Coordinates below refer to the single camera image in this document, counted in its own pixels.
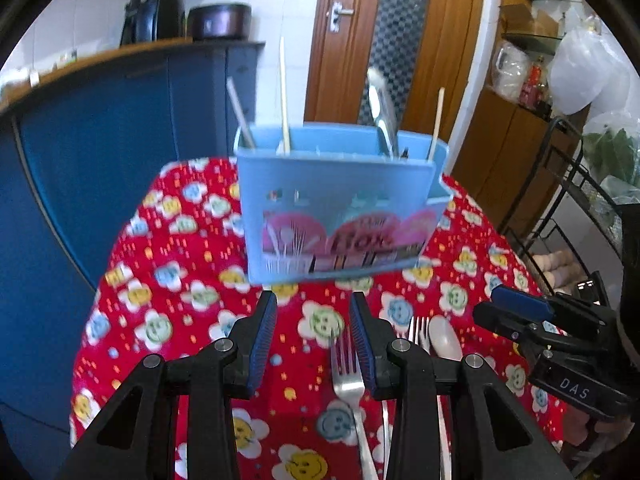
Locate white handled spoon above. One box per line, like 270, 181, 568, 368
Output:
427, 315, 462, 480

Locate steel fork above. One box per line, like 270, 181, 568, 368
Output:
374, 318, 438, 479
330, 326, 378, 480

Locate light blue utensil holder box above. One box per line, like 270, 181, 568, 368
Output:
233, 122, 452, 285

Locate white handled table knife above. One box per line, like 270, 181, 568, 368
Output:
367, 66, 399, 158

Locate blue lower kitchen cabinets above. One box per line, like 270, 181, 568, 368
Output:
1, 40, 262, 479

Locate pile of white eggs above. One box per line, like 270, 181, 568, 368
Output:
529, 249, 587, 295

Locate red smiley floral tablecloth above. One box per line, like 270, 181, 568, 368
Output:
70, 158, 566, 479

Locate wooden side cabinet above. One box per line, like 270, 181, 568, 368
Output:
451, 0, 558, 234

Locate bag of green vegetables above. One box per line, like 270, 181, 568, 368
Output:
582, 112, 639, 204

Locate wooden door with glass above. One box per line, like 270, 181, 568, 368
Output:
304, 0, 483, 142

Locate black air fryer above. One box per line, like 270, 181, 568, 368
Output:
120, 0, 184, 47

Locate black wire rack cart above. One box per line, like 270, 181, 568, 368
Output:
503, 117, 639, 307

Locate metal door handle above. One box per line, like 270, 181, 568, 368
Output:
326, 1, 355, 34

